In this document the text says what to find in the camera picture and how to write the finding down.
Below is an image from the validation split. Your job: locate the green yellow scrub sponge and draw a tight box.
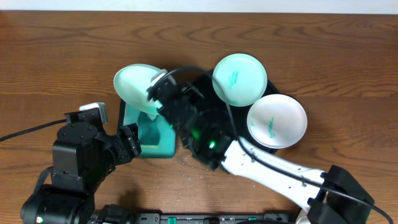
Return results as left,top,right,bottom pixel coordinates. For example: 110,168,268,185
137,112,160,145

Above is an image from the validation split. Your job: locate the mint green plate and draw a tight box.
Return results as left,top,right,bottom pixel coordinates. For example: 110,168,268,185
212,54,267,107
113,63,162,120

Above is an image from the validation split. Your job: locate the white pink plate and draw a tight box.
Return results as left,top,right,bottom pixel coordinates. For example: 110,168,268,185
247,94,308,149

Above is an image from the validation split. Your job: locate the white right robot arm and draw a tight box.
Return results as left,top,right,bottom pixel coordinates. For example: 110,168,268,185
147,73,375,223

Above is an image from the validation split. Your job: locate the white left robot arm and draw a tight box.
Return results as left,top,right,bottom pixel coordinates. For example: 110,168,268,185
21,108,141,224

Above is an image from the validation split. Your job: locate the black rectangular soapy water tray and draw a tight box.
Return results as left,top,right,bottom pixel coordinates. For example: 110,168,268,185
118,100,176,159

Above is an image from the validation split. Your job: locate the round black serving tray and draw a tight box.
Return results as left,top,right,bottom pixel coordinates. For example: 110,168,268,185
182,70,277,169

